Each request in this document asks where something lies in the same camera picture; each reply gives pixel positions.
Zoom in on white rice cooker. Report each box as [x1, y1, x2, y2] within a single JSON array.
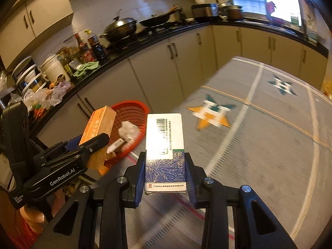
[[40, 54, 72, 83]]

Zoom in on beige kitchen base cabinets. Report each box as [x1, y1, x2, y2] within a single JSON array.
[[34, 24, 330, 146]]

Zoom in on orange peel piece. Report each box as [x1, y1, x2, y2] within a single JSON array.
[[322, 78, 332, 96]]

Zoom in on crumpled plastic bag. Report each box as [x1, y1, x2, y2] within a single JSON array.
[[23, 79, 72, 112]]

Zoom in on green cloth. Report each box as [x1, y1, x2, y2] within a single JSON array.
[[73, 61, 100, 80]]

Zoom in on steel lidded wok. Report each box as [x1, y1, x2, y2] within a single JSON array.
[[100, 10, 138, 42]]

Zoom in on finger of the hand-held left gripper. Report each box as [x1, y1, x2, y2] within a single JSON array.
[[41, 133, 110, 168]]

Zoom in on red-label sauce bottle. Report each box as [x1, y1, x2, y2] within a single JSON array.
[[78, 34, 95, 63]]

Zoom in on dark cooking pot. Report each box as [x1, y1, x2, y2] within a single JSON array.
[[227, 5, 244, 22]]

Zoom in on gas stove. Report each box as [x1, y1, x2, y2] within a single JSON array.
[[104, 28, 182, 47]]

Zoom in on blue white medicine box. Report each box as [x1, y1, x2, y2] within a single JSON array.
[[144, 113, 188, 195]]

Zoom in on rack of white bowls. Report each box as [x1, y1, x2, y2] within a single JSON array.
[[12, 56, 50, 96]]

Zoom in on black frying pan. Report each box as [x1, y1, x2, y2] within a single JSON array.
[[139, 5, 182, 28]]

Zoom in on silver rice cooker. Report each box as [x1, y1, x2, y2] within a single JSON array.
[[191, 3, 220, 22]]

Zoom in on beige upper cabinets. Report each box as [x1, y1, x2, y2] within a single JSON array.
[[0, 0, 74, 69]]

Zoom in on orange cardboard box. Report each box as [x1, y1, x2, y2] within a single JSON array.
[[78, 105, 117, 170]]

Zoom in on red plastic basket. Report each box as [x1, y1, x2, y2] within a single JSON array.
[[102, 100, 149, 169]]

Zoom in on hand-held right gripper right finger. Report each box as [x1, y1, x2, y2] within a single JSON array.
[[185, 153, 301, 249]]

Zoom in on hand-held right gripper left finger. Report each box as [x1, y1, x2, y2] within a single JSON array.
[[32, 152, 147, 249]]

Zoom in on person's left hand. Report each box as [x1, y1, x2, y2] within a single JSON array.
[[19, 187, 65, 235]]

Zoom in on black kitchen countertop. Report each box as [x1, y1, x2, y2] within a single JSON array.
[[26, 18, 330, 140]]

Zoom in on dark oil bottle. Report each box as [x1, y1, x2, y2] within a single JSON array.
[[58, 48, 74, 74]]

